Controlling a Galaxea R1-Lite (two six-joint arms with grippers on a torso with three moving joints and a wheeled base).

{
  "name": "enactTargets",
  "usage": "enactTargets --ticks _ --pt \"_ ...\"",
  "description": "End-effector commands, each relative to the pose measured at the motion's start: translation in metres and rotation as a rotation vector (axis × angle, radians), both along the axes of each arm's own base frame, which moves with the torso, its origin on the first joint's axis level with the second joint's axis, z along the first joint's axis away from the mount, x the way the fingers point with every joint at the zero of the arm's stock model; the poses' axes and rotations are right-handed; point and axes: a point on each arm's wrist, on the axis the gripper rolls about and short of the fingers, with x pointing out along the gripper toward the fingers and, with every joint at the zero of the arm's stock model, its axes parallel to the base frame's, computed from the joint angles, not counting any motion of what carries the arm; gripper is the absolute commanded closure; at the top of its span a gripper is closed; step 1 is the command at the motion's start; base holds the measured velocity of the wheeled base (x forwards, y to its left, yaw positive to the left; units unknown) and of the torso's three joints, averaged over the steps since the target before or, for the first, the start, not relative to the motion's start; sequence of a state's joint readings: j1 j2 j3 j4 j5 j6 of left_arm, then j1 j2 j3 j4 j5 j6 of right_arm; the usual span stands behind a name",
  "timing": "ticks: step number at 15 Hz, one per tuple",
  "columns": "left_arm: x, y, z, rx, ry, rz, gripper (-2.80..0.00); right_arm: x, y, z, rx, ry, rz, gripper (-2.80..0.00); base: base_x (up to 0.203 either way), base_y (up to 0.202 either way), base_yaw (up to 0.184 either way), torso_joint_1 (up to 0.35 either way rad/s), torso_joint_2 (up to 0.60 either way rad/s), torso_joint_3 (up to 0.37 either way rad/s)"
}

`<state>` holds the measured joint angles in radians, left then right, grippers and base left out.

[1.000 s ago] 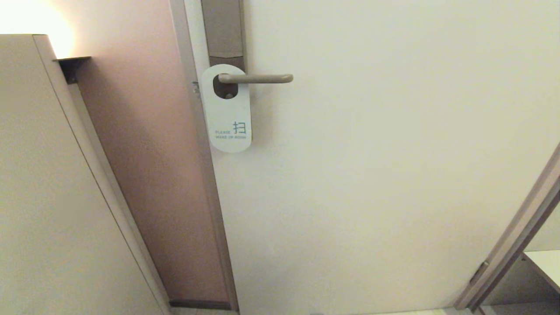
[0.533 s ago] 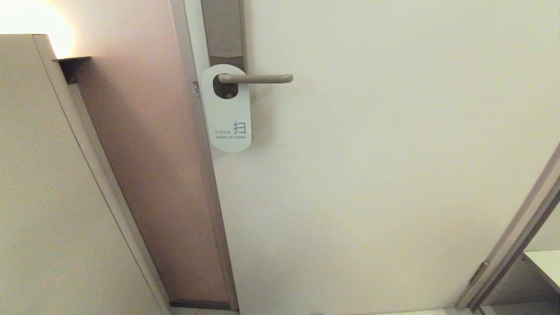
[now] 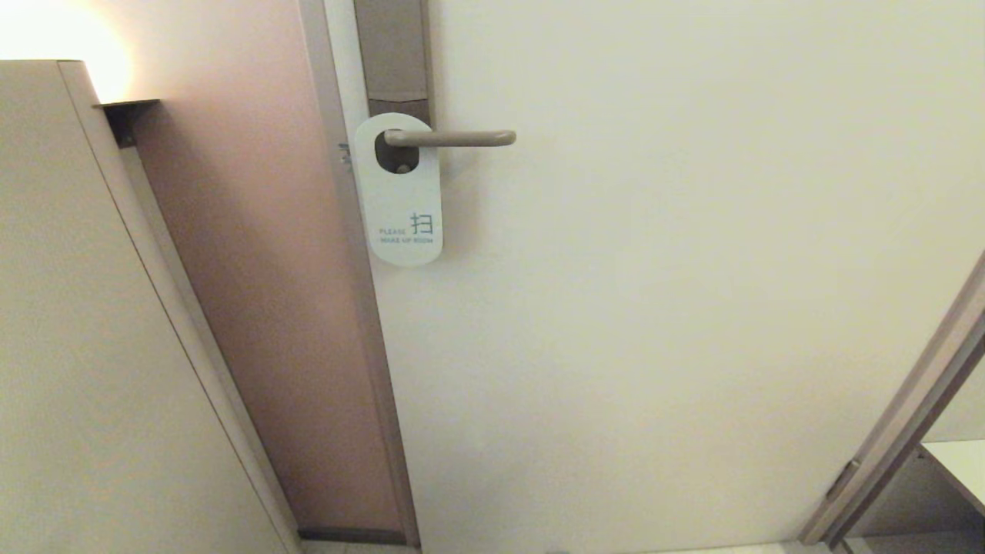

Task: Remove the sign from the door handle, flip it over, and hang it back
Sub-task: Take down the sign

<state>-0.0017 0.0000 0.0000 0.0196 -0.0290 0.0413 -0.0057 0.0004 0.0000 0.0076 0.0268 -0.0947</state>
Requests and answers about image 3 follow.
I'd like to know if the blue and white door hanger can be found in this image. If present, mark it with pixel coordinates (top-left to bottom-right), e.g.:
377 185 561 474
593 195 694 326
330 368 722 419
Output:
354 113 444 268

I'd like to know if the white room door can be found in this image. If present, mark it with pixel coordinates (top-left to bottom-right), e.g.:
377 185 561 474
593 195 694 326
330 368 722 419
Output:
323 0 985 553

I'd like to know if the bronze door lock plate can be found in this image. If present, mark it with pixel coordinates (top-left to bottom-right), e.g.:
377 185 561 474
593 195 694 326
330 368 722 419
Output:
354 0 434 173

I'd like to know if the beige cabinet panel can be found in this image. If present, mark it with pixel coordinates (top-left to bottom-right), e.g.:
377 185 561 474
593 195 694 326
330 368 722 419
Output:
0 60 301 554

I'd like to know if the beige metal door handle lever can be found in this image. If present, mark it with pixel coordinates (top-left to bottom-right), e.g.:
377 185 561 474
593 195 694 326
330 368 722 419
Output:
383 129 517 149

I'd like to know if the dark wall lamp fixture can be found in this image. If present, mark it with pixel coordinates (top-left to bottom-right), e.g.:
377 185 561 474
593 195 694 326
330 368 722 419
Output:
94 99 161 149

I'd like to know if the small metal frame hinge plate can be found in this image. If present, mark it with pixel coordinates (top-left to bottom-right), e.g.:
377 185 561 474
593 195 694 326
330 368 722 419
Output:
827 459 861 499

